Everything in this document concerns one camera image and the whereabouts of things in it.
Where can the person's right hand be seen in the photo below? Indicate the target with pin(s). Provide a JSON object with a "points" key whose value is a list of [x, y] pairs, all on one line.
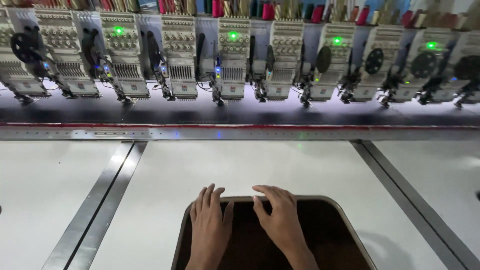
{"points": [[281, 221]]}

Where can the person's left hand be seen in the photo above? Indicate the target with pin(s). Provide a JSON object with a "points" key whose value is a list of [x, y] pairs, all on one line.
{"points": [[208, 228]]}

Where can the dark stretched fabric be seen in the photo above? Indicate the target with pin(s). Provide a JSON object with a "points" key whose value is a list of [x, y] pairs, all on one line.
{"points": [[240, 112]]}

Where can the row of embroidery machine heads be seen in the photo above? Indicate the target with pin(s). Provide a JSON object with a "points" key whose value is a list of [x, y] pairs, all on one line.
{"points": [[232, 60]]}

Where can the row of coloured thread cones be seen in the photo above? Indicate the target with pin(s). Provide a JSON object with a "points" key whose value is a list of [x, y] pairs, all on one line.
{"points": [[240, 9]]}

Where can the metal frame rail red edge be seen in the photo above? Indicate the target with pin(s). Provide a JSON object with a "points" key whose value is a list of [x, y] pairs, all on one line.
{"points": [[240, 132]]}

